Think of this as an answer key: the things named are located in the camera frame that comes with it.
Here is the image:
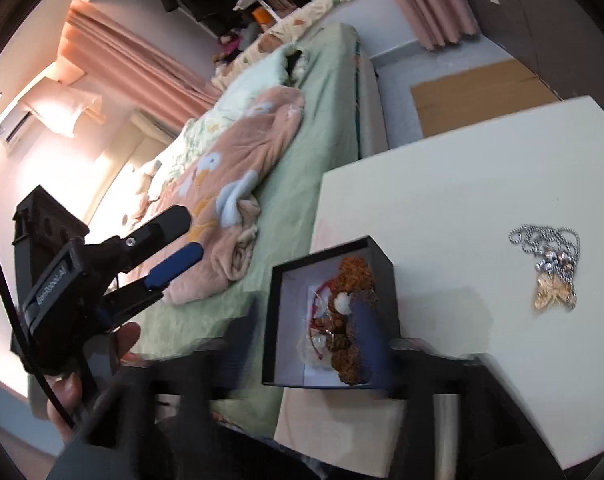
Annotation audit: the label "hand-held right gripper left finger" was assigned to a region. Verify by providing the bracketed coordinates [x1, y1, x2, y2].
[47, 306, 267, 480]

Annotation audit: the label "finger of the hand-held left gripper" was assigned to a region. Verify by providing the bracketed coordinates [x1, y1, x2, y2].
[101, 241, 204, 334]
[84, 204, 193, 287]

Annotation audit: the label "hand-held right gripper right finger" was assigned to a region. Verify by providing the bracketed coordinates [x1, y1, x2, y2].
[351, 304, 569, 480]

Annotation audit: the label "pile of jewelry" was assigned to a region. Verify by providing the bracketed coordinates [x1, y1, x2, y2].
[297, 280, 344, 362]

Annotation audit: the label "brown bead bracelet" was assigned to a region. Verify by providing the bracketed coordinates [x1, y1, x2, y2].
[327, 255, 381, 389]

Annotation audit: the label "black cardboard box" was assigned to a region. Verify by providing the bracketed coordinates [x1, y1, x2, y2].
[261, 235, 402, 401]

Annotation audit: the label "person's left hand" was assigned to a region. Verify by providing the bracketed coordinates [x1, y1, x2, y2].
[46, 322, 143, 444]

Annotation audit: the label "cream padded headboard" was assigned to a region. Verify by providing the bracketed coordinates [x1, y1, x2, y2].
[82, 110, 180, 231]

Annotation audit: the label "pink printed blanket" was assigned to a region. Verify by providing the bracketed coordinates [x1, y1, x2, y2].
[124, 85, 307, 306]

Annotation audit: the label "bed with green sheet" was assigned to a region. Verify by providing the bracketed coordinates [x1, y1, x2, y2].
[27, 22, 388, 436]

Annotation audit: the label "white air conditioner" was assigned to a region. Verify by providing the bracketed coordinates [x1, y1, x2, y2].
[0, 109, 34, 149]

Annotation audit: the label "pink curtain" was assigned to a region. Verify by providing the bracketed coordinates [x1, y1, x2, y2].
[64, 0, 223, 131]
[369, 0, 480, 51]

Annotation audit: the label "pale floral quilt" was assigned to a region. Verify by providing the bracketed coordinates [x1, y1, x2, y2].
[132, 42, 293, 211]

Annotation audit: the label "plush toys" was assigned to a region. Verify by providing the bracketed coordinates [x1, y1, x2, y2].
[213, 30, 248, 63]

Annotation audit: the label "grey bolster pillow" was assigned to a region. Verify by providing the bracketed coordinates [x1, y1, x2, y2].
[239, 22, 261, 49]

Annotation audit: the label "floral window seat cushion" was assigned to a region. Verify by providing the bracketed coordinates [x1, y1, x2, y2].
[212, 0, 383, 88]

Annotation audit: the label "flat cardboard sheet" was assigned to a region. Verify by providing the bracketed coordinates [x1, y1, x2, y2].
[409, 58, 563, 138]

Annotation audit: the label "black cable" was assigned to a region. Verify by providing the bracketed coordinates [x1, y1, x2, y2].
[0, 227, 79, 432]

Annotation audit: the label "silver chain butterfly necklace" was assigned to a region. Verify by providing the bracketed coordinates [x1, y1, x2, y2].
[508, 225, 581, 313]

